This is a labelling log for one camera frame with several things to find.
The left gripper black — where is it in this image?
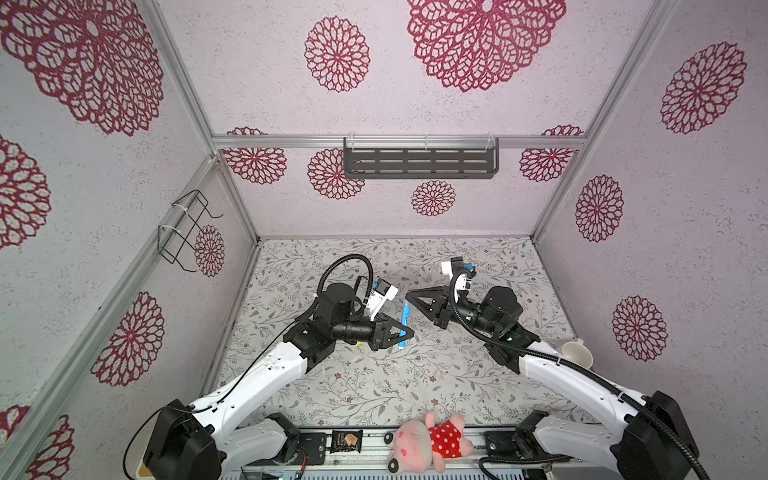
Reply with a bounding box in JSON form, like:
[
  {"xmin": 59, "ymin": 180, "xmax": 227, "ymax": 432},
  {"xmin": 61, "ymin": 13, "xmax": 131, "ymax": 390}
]
[{"xmin": 332, "ymin": 311, "xmax": 413, "ymax": 348}]

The blue highlighter pen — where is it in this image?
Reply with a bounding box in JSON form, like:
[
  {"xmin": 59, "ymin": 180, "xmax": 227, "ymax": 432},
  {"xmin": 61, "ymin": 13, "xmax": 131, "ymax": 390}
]
[{"xmin": 398, "ymin": 301, "xmax": 410, "ymax": 350}]

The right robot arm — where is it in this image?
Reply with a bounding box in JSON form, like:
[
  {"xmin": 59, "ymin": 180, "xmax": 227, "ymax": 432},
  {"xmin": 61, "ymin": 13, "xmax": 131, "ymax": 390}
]
[{"xmin": 406, "ymin": 285, "xmax": 709, "ymax": 479}]

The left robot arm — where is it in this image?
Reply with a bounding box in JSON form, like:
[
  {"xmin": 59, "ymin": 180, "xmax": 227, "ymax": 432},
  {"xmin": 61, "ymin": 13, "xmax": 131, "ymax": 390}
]
[{"xmin": 142, "ymin": 280, "xmax": 414, "ymax": 479}]

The pink pig plush toy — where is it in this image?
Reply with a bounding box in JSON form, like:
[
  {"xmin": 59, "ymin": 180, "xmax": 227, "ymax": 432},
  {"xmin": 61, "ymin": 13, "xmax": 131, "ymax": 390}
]
[{"xmin": 385, "ymin": 413, "xmax": 474, "ymax": 475}]

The small dark snack packet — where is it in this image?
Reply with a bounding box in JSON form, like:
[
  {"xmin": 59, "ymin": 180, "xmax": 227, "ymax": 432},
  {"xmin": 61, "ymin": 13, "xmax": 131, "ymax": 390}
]
[{"xmin": 329, "ymin": 429, "xmax": 363, "ymax": 454}]

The white cup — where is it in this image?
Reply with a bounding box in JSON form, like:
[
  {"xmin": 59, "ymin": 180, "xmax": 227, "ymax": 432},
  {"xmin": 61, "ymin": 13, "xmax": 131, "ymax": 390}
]
[{"xmin": 559, "ymin": 338, "xmax": 594, "ymax": 369}]

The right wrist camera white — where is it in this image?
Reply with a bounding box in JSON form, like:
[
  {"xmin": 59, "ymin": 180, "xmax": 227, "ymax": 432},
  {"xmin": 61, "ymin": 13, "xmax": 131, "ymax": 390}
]
[{"xmin": 440, "ymin": 256, "xmax": 476, "ymax": 302}]

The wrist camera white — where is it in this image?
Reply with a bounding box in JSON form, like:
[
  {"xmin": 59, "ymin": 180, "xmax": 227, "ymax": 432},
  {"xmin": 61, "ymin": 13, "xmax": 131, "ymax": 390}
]
[
  {"xmin": 440, "ymin": 256, "xmax": 476, "ymax": 302},
  {"xmin": 364, "ymin": 279, "xmax": 398, "ymax": 321}
]

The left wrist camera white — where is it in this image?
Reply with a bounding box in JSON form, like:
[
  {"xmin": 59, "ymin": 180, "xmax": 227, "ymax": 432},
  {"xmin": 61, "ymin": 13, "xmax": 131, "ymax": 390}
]
[{"xmin": 364, "ymin": 279, "xmax": 398, "ymax": 321}]

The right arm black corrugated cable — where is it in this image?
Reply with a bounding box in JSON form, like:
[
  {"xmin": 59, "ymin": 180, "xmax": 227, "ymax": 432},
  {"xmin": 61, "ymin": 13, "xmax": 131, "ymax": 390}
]
[{"xmin": 448, "ymin": 266, "xmax": 712, "ymax": 480}]

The dark grey wall shelf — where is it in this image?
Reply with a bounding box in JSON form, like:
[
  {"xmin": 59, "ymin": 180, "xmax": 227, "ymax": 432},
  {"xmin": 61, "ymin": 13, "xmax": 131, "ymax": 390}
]
[{"xmin": 342, "ymin": 137, "xmax": 499, "ymax": 180}]

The black wire wall rack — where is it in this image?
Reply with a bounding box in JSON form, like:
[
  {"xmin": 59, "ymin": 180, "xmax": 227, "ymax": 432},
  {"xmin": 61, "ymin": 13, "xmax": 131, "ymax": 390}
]
[{"xmin": 156, "ymin": 189, "xmax": 225, "ymax": 278}]

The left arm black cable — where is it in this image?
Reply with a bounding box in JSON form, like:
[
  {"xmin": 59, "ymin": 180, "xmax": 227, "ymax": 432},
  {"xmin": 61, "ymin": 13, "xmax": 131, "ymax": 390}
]
[{"xmin": 122, "ymin": 253, "xmax": 376, "ymax": 480}]

